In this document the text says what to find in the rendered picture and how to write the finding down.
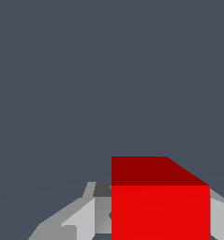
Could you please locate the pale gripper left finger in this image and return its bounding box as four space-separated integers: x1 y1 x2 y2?
27 181 112 240

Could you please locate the red cube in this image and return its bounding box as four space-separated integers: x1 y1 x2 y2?
111 156 211 240

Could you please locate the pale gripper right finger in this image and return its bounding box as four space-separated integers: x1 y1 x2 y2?
209 188 224 240

